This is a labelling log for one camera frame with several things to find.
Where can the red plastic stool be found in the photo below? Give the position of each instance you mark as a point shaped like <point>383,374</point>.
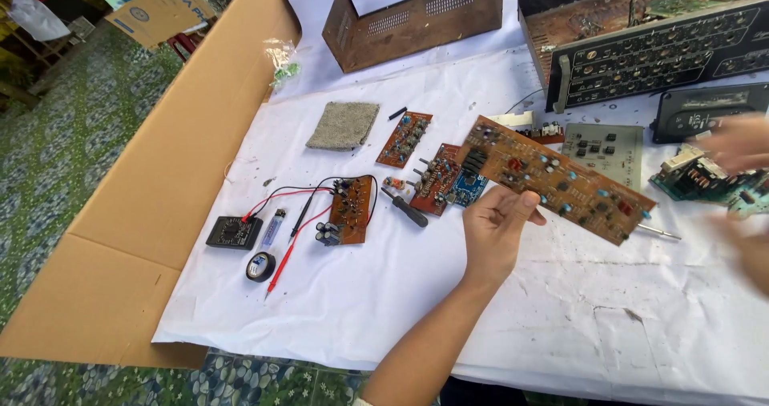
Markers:
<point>183,45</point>

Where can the black multimeter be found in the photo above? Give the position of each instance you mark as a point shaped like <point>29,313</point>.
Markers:
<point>233,232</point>

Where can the tiny orange circuit board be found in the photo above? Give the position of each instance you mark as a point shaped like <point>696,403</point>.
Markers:
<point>394,183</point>

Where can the black amplifier chassis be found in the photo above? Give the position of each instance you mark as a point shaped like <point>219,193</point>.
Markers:
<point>643,45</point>

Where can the red multimeter probe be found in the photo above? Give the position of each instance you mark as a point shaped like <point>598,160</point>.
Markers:
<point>282,265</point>

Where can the wooden furniture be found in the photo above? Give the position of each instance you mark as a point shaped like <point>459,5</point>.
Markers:
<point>30,57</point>

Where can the small brown circuit board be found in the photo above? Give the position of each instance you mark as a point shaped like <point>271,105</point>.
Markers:
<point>404,140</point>

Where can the circuit board with white connector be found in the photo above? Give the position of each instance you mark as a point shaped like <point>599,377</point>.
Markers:
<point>528,127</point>

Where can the green circuit board with heatsink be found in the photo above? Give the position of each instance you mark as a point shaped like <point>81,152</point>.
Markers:
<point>691,178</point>

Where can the rusty brown metal cover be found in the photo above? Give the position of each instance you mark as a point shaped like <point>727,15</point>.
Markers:
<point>414,27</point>

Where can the small black cylinder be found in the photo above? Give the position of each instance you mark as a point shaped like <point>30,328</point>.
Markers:
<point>397,113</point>

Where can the black electrical tape roll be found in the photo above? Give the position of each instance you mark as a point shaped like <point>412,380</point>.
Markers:
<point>261,266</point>

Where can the person's left hand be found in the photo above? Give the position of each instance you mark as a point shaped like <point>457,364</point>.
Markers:
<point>489,238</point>

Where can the thin metal screwdriver shaft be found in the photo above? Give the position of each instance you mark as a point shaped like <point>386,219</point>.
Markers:
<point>659,232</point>

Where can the clear bag of green parts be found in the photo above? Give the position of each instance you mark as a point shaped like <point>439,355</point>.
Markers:
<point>283,63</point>

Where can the white plastic bag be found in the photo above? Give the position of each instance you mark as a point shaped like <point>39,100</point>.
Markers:
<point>37,17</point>

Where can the grey folded towel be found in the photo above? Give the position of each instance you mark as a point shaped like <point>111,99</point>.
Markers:
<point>342,125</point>

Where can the grey green circuit board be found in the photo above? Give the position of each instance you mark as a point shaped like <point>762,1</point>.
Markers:
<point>607,148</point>

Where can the large flat cardboard sheet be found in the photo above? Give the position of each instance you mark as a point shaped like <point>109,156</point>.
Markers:
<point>156,190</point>

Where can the printed cardboard box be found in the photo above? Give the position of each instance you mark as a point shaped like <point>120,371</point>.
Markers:
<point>162,9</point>

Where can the brown circuit board with capacitors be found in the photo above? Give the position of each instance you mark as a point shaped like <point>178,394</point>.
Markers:
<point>351,209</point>

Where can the person's right hand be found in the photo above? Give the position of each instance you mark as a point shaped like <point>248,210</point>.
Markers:
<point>742,142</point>

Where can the reddish circuit board with knobs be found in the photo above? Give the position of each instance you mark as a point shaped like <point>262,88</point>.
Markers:
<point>437,181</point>

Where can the clear blue lighter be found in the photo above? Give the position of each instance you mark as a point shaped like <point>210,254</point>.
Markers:
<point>273,229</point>

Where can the white table cloth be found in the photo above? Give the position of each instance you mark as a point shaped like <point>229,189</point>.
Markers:
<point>372,298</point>

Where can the person's right fingers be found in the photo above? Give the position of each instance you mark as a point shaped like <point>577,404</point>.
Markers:
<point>721,140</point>

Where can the long brown circuit board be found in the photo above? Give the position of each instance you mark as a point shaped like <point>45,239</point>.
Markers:
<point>577,184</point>

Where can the black display panel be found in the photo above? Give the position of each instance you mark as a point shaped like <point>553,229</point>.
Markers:
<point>691,115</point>

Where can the small blue circuit board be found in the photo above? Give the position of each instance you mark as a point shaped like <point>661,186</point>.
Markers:
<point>470,188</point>

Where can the black multimeter probe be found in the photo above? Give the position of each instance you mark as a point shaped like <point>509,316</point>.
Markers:
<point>303,215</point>

